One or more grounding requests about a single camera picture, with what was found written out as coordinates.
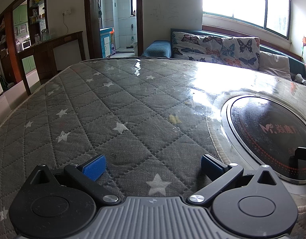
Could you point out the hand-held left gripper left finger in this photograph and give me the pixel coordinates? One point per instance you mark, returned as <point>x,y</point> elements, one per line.
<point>95,167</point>

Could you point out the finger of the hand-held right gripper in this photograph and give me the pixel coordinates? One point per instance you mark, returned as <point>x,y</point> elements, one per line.
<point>305,153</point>

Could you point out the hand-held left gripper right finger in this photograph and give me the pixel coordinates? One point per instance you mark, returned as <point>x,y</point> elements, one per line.
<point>210,165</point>

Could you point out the round black induction cooktop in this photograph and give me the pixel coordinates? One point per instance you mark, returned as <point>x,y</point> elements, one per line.
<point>267,134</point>

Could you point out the grey quilted star table cover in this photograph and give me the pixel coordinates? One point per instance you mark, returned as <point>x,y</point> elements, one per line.
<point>93,109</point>

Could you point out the grey stuffed toy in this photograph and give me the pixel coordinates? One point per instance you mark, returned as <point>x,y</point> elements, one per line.
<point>301,79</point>

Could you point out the beige pillow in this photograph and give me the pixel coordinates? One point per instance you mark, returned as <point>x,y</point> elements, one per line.
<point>272,63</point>

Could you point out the square butterfly print cushion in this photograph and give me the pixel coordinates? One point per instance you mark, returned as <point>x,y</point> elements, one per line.
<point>239,52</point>

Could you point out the wide butterfly print cushion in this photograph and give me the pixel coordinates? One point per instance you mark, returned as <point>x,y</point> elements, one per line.
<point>192,44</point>

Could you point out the blue and white cabinet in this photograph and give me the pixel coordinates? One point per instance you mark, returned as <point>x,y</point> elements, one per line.
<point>105,42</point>

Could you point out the blue sofa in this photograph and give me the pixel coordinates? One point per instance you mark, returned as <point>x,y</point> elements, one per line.
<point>155,48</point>

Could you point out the dark wooden console desk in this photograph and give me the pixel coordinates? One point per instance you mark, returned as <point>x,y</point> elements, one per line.
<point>56,41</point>

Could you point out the white microwave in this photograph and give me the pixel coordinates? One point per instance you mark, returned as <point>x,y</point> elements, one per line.
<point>26,44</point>

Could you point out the dark wooden shelf unit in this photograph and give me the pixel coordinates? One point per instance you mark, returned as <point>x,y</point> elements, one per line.
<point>8,29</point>

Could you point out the dark wooden door frame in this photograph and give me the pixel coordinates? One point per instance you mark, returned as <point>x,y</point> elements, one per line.
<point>89,17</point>

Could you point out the white wall socket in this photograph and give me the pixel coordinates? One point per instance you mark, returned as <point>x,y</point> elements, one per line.
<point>66,11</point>

